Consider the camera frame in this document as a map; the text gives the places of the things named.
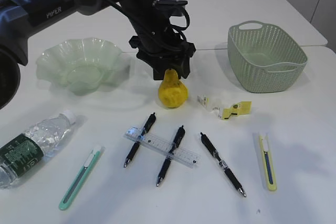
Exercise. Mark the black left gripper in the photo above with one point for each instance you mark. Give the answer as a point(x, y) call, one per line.
point(161, 36)

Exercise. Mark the yellow pear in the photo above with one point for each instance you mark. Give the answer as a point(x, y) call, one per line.
point(172, 92)

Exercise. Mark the yellow white waste paper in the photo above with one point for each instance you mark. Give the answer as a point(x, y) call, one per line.
point(224, 111)

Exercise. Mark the yellow utility knife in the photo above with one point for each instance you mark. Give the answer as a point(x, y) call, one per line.
point(266, 158)

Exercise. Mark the clear plastic water bottle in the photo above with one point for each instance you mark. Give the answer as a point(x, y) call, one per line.
point(23, 152)

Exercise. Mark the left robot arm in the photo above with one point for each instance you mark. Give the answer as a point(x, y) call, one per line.
point(21, 19)

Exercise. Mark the black square pen holder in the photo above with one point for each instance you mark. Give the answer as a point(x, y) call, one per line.
point(159, 75)

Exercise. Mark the black pen left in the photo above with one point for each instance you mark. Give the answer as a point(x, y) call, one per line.
point(146, 128)

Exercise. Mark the black pen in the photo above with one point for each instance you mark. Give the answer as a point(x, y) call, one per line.
point(146, 128)
point(222, 164)
point(176, 142)

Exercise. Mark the black pen middle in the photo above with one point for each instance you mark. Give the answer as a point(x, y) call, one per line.
point(176, 142)

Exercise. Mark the transparent plastic ruler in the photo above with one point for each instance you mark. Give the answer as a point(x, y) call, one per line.
point(162, 146)

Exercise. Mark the pale green wavy glass plate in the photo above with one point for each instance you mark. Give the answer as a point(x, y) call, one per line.
point(79, 65)

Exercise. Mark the green woven plastic basket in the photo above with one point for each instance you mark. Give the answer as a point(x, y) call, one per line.
point(265, 59)

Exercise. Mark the black pen right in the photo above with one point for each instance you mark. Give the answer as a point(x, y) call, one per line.
point(222, 164)

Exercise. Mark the green utility knife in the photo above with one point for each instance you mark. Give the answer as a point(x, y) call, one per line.
point(80, 178)

